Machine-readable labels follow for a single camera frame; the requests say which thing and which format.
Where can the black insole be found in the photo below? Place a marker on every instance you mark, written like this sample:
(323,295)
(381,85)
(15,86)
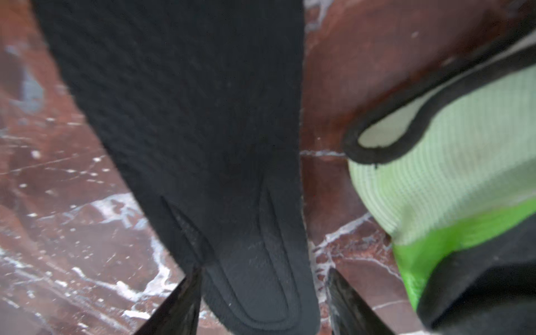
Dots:
(198,105)

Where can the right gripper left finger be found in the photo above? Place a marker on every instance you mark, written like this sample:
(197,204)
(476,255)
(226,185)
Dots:
(179,313)

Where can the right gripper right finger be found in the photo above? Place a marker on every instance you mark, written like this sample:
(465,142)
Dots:
(349,313)

